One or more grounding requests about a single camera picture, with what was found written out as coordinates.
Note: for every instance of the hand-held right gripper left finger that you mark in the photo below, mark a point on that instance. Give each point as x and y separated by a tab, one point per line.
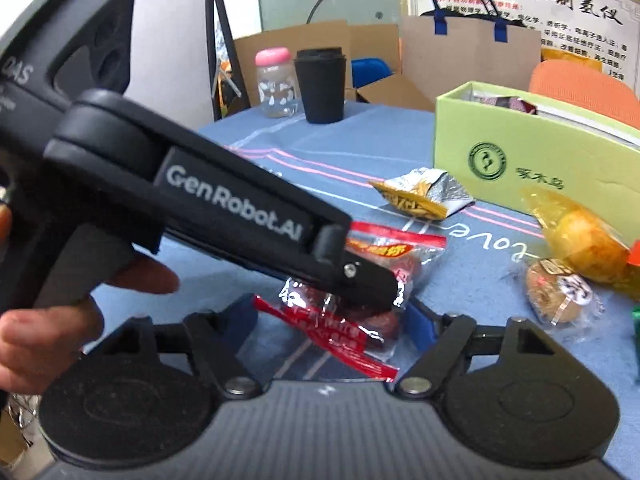
210	340

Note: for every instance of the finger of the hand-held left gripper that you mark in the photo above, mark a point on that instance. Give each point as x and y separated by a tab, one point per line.
365	285

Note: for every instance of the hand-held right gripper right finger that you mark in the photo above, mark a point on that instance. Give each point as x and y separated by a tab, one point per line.
417	325

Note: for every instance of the clear snack packet red stripe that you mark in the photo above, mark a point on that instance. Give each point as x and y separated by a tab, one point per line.
400	252

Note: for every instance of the dark red foil-ended snack packet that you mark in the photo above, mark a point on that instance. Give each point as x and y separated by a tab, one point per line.
345	332

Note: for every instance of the yellow fries snack packet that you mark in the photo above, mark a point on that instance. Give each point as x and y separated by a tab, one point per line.
425	195

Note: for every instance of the light green cardboard box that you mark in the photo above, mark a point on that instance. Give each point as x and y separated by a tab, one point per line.
500	160

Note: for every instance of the yellow bun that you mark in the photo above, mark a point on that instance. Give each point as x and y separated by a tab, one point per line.
585	242

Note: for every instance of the green pea snack packet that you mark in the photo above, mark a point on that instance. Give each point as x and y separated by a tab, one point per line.
636	316

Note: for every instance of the red white snack packet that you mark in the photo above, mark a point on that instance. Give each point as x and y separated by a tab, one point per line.
517	105

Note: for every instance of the person's left hand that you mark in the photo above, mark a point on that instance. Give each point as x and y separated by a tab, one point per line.
145	275

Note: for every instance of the blue striped tablecloth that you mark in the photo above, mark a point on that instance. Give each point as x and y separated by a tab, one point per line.
310	180

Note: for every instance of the round cake in clear packet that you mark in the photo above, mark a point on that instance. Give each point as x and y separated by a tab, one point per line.
550	292

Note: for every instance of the clear jar pink lid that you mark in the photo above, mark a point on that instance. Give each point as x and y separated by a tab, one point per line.
276	90

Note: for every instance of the black cup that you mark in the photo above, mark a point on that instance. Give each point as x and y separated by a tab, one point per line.
320	95

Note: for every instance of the blue plastic object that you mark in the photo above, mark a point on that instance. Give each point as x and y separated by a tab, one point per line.
367	70

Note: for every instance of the brown cardboard box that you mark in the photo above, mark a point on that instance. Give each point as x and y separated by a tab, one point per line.
365	37

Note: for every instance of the orange chair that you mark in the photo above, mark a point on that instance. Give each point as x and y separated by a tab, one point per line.
575	80

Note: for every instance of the black metal frame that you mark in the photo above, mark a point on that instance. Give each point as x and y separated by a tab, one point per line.
220	35

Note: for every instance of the wall poster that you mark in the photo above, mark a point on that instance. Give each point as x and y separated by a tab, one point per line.
575	15

